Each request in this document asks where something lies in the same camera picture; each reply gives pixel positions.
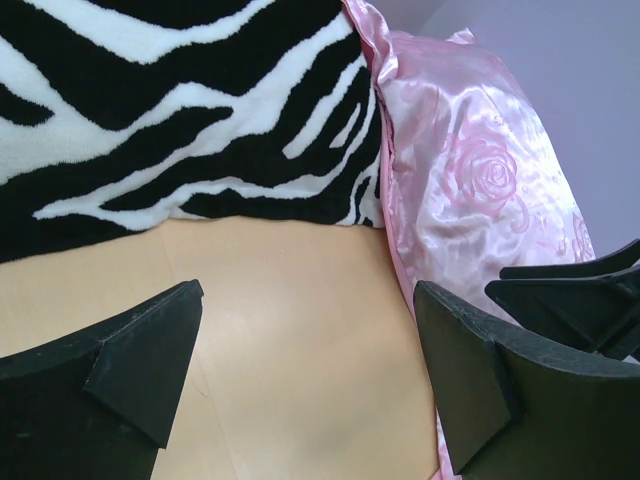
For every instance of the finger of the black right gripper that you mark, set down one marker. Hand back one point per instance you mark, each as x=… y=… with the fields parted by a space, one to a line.
x=591 y=306

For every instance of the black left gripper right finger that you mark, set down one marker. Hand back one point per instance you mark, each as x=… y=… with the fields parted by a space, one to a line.
x=514 y=405

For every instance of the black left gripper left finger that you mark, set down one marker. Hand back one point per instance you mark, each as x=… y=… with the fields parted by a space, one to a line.
x=100 y=403

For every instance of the pink pillowcase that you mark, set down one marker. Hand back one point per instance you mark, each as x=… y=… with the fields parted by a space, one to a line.
x=470 y=182

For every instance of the zebra striped pillow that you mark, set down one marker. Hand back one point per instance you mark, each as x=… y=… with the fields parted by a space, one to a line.
x=119 y=115

